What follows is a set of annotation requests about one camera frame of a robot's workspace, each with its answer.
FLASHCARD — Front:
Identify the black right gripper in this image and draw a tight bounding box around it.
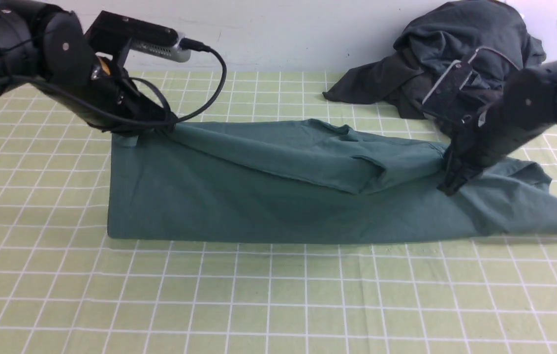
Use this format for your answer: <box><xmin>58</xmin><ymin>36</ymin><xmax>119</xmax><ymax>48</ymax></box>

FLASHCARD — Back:
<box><xmin>437</xmin><ymin>106</ymin><xmax>548</xmax><ymax>196</ymax></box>

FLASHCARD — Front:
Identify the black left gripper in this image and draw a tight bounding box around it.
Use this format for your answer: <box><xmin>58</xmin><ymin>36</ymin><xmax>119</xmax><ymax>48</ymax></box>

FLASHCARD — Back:
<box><xmin>74</xmin><ymin>56</ymin><xmax>177</xmax><ymax>137</ymax></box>

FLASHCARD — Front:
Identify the green long sleeve shirt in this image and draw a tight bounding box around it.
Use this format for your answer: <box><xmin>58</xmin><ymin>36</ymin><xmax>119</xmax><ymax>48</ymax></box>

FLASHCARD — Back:
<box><xmin>107</xmin><ymin>119</ymin><xmax>557</xmax><ymax>244</ymax></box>

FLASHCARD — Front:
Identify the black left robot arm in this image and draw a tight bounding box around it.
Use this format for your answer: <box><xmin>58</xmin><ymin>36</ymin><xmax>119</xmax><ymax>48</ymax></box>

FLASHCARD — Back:
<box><xmin>0</xmin><ymin>0</ymin><xmax>190</xmax><ymax>135</ymax></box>

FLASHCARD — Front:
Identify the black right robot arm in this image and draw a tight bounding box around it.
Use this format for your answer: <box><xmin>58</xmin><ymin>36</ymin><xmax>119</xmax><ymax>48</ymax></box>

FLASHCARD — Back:
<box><xmin>438</xmin><ymin>61</ymin><xmax>557</xmax><ymax>196</ymax></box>

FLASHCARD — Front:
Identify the dark grey shirt pile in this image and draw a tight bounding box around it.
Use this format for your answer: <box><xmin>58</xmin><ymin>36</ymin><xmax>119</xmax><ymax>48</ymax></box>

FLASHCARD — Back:
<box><xmin>323</xmin><ymin>0</ymin><xmax>547</xmax><ymax>119</ymax></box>

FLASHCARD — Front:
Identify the green checkered tablecloth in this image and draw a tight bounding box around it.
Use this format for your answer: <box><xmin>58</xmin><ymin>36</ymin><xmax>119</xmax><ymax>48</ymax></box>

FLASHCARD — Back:
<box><xmin>0</xmin><ymin>87</ymin><xmax>557</xmax><ymax>354</ymax></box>

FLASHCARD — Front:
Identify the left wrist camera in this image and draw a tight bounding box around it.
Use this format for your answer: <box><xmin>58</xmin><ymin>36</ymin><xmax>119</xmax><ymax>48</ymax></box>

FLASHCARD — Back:
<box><xmin>85</xmin><ymin>11</ymin><xmax>191</xmax><ymax>66</ymax></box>

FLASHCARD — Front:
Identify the black camera cable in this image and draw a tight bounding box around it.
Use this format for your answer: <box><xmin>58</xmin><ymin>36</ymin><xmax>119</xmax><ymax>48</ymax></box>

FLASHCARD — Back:
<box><xmin>0</xmin><ymin>38</ymin><xmax>227</xmax><ymax>131</ymax></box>

